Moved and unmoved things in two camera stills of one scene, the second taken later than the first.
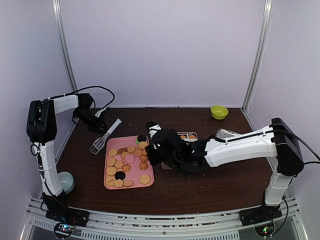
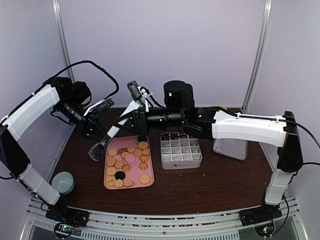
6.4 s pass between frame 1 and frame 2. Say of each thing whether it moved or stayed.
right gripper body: moved
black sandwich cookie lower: stayed
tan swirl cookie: stayed
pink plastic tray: stayed
